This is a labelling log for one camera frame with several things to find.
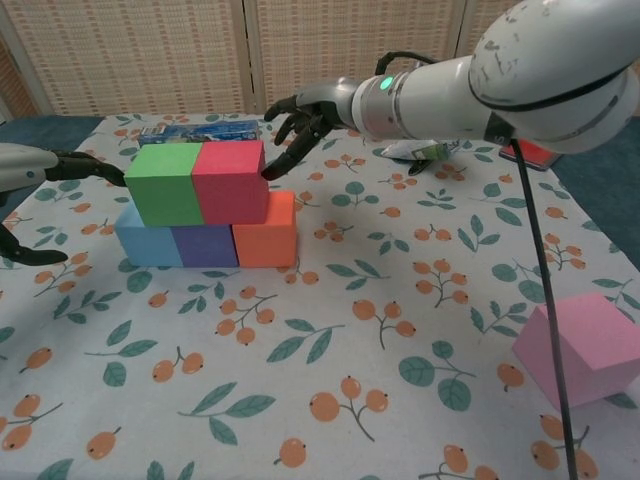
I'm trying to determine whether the purple foam cube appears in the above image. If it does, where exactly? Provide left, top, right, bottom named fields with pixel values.
left=172, top=223, right=240, bottom=268

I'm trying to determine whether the pink foam cube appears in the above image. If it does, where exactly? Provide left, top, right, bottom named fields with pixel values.
left=512, top=292, right=640, bottom=412

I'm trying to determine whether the floral fruit print tablecloth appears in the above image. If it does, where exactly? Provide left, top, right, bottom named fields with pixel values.
left=0, top=113, right=640, bottom=480

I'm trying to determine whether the blue cookie box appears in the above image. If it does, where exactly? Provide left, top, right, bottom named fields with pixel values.
left=137, top=119, right=262, bottom=147

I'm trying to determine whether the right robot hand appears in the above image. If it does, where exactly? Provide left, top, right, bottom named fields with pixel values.
left=260, top=77, right=364, bottom=181

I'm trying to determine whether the light blue foam cube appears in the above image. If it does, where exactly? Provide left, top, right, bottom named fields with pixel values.
left=114, top=203, right=184, bottom=268

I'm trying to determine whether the orange foam cube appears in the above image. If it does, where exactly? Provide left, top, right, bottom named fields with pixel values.
left=231, top=190, right=299, bottom=268

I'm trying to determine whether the woven bamboo folding screen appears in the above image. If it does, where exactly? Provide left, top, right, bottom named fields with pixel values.
left=0, top=0, right=640, bottom=119

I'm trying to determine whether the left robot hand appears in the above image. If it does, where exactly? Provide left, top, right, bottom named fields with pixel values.
left=0, top=142, right=126, bottom=268

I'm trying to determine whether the silver snack bag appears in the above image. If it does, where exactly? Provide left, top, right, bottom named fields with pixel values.
left=381, top=137, right=464, bottom=162

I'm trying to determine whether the red ink pad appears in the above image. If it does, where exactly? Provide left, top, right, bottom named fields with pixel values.
left=498, top=139, right=564, bottom=172

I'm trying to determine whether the red foam cube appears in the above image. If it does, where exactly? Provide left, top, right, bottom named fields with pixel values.
left=191, top=140, right=270, bottom=225

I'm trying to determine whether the green foam cube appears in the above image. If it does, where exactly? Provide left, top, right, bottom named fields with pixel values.
left=123, top=143, right=206, bottom=227

